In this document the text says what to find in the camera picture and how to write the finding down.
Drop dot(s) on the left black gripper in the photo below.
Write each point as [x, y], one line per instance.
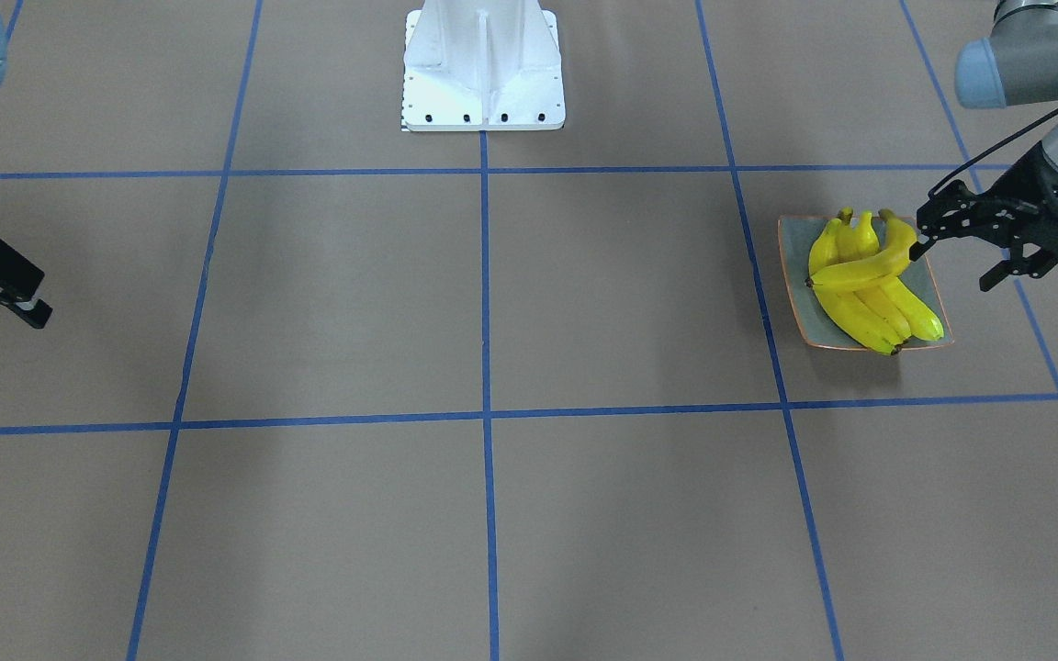
[1028, 206]

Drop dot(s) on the greenish yellow banana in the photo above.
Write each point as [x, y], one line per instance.
[924, 322]

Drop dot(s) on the yellow banana brown tip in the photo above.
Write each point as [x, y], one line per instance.
[845, 309]

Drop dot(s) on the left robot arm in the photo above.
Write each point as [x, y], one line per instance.
[1017, 64]

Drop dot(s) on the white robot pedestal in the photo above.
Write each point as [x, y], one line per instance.
[482, 66]

